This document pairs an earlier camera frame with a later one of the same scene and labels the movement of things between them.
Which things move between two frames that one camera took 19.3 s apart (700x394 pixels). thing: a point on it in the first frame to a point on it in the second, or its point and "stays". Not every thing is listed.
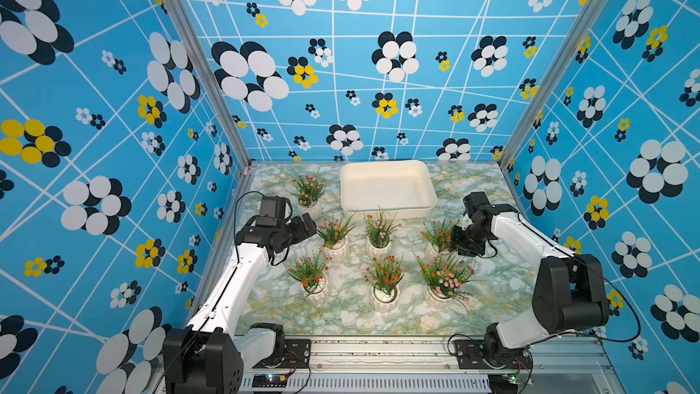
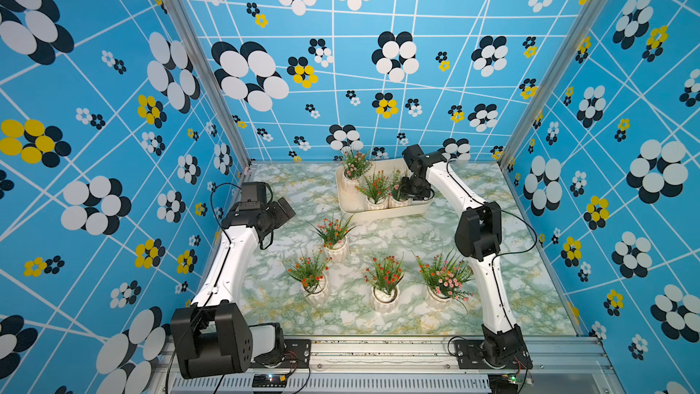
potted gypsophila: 385,278 stays
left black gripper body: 294,231 to 275,214
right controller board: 503,383 stays
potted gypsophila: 379,231 to 396,198
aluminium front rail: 427,366 stays
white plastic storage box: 405,188 stays
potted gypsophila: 334,233 stays
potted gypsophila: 309,191 to 355,165
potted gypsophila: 312,273 stays
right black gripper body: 467,241 to 415,190
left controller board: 269,380 stays
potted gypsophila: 439,234 to 376,190
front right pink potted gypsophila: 445,279 stays
